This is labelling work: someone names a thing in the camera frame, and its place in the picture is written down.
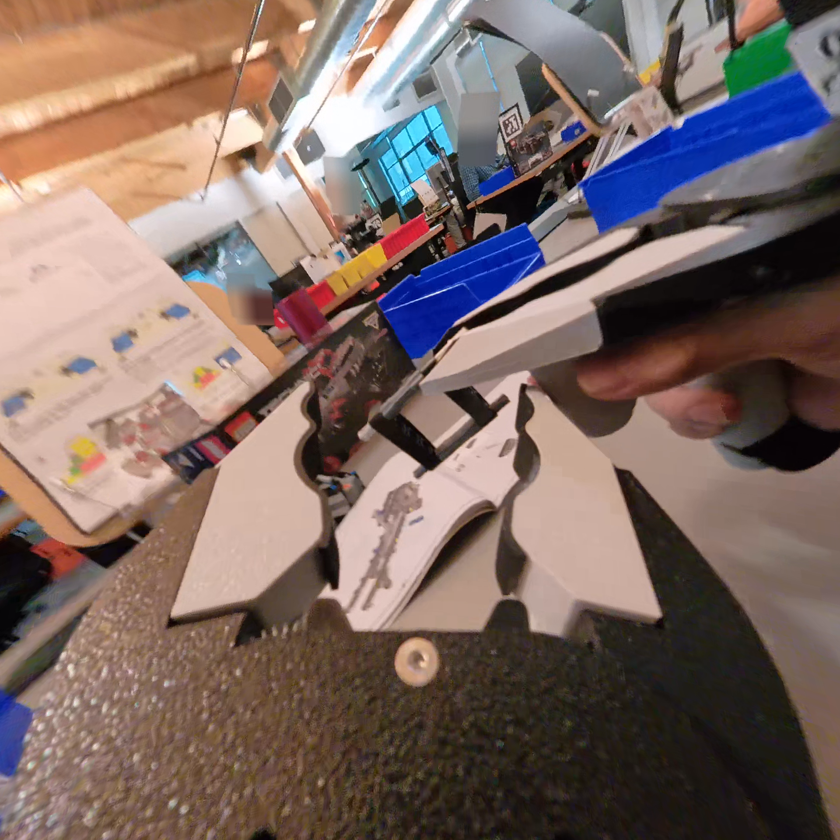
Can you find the green plastic storage bin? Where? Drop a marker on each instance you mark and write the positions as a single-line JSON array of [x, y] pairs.
[[754, 65]]

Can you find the black wall speaker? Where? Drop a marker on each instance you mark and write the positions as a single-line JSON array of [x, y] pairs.
[[310, 148]]

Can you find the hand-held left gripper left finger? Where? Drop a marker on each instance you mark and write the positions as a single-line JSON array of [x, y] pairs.
[[256, 525]]

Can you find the white instruction booklet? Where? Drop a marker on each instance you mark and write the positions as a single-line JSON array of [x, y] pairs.
[[407, 538]]

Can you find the distant toy set box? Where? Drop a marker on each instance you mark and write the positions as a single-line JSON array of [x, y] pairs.
[[530, 151]]

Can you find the printed instruction board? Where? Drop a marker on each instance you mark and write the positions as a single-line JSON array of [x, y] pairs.
[[98, 328]]

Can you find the blue plastic storage bin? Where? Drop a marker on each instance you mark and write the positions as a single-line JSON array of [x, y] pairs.
[[446, 315], [656, 170], [13, 735]]

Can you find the black toy set box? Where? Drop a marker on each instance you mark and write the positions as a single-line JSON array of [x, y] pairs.
[[354, 367]]

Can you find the person's right hand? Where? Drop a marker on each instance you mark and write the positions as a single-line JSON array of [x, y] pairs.
[[722, 354]]

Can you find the large grid window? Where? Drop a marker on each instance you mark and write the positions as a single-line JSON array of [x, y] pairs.
[[407, 157]]

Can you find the black toy brick assembly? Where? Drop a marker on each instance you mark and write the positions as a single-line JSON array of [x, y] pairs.
[[407, 443]]

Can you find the small blue bin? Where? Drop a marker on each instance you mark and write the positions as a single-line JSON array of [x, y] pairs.
[[497, 184]]

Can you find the maroon travel tumbler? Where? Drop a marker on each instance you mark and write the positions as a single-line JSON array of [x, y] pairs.
[[302, 318]]

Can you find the silver ventilation duct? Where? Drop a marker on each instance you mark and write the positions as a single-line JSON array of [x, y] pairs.
[[328, 39]]

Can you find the grey display board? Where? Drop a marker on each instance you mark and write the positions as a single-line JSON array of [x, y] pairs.
[[558, 39]]

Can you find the grey desk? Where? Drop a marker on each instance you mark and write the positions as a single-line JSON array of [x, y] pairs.
[[754, 590]]

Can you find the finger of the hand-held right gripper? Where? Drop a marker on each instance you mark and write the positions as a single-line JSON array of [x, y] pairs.
[[525, 341], [643, 256]]

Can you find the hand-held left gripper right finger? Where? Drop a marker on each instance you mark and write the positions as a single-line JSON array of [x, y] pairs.
[[577, 538]]

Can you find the yellow plastic storage bin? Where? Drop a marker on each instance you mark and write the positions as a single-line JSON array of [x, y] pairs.
[[375, 256], [337, 283], [355, 271]]

